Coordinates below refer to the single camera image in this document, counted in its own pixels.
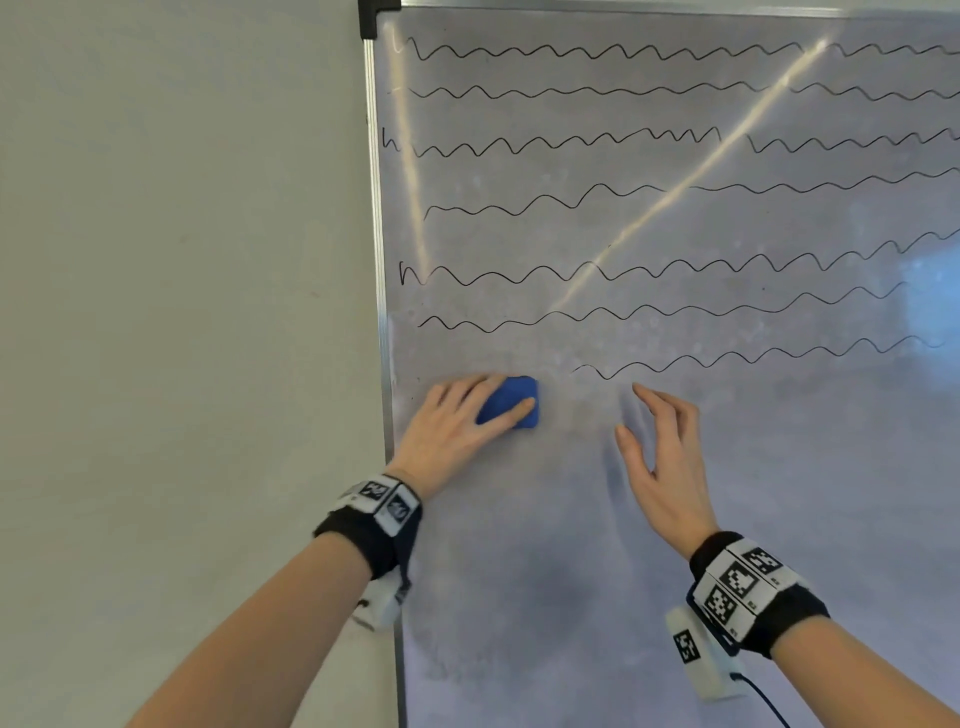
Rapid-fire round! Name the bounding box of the person's right hand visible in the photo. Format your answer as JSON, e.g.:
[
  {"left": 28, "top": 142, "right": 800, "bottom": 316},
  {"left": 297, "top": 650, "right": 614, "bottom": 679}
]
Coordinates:
[{"left": 614, "top": 382, "right": 721, "bottom": 562}]

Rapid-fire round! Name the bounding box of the person's left hand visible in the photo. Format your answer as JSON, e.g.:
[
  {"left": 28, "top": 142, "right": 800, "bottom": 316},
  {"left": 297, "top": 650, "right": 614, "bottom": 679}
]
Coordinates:
[{"left": 386, "top": 373, "right": 538, "bottom": 502}]

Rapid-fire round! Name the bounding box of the white whiteboard with wavy lines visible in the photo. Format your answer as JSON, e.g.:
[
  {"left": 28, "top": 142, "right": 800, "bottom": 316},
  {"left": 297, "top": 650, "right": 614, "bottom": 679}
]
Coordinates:
[{"left": 357, "top": 0, "right": 960, "bottom": 728}]

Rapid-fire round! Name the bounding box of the blue whiteboard eraser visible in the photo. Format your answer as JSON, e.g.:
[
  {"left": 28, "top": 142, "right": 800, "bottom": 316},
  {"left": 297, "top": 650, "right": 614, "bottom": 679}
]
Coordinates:
[{"left": 475, "top": 376, "right": 541, "bottom": 432}]

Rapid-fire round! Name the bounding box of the person's right forearm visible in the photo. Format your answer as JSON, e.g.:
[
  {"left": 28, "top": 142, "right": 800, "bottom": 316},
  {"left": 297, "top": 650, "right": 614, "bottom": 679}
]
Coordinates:
[{"left": 768, "top": 618, "right": 960, "bottom": 728}]

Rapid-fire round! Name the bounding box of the person's left forearm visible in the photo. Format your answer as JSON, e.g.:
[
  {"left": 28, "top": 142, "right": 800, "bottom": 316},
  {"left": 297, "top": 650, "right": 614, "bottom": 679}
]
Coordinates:
[{"left": 127, "top": 536, "right": 373, "bottom": 728}]

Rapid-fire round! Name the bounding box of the black wristband with marker tags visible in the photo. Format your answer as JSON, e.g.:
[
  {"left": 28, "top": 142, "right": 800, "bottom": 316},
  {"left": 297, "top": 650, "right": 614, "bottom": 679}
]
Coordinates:
[
  {"left": 686, "top": 532, "right": 832, "bottom": 660},
  {"left": 313, "top": 473, "right": 424, "bottom": 583}
]

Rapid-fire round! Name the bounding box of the white wrist camera unit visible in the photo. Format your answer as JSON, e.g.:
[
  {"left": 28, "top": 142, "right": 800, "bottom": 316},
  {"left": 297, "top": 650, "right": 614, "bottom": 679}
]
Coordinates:
[
  {"left": 665, "top": 605, "right": 749, "bottom": 703},
  {"left": 352, "top": 566, "right": 414, "bottom": 633}
]

